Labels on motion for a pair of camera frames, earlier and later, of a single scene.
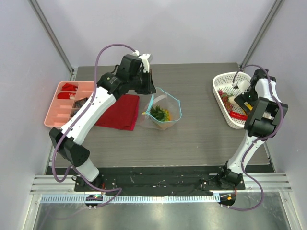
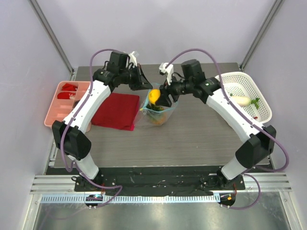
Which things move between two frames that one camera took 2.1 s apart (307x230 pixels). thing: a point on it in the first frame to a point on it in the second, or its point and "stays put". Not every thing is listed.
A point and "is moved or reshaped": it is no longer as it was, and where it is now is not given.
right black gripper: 243,101 to 168,90
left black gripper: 149,88 to 141,83
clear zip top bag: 162,110 is moved or reshaped
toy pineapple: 159,114 is moved or reshaped
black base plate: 157,179 stays put
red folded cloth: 123,114 stays put
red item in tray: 68,87 stays put
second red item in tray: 65,95 stays put
